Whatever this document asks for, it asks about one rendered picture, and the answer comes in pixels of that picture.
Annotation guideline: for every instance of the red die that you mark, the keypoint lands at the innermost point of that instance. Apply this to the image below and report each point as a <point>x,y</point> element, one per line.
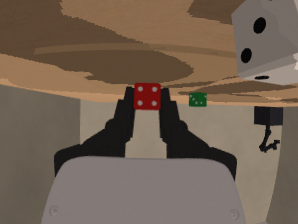
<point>147,96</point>

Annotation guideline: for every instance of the dark green die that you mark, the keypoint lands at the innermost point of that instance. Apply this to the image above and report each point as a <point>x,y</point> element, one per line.
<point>198,99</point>

